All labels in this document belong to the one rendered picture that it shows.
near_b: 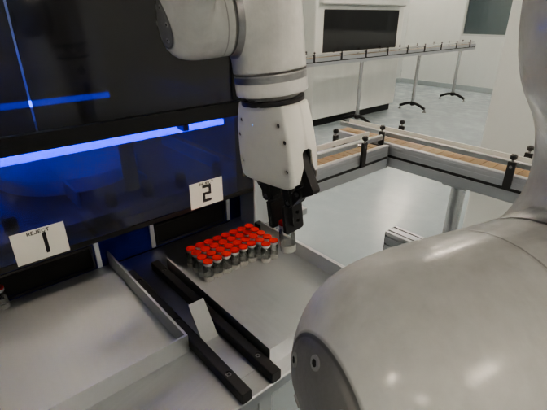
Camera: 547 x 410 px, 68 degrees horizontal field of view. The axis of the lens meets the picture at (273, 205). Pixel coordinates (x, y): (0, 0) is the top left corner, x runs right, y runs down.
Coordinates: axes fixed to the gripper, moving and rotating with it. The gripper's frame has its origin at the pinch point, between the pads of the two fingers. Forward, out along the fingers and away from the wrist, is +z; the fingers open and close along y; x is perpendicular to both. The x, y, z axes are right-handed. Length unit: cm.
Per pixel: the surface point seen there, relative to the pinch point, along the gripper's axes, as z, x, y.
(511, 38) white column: -5, 162, -35
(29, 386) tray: 21.8, -33.8, -22.7
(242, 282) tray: 24.9, 5.4, -22.4
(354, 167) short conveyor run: 27, 76, -49
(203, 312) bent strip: 20.6, -7.5, -15.3
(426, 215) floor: 125, 226, -103
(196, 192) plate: 9.1, 7.4, -37.9
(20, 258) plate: 8.7, -27.6, -38.3
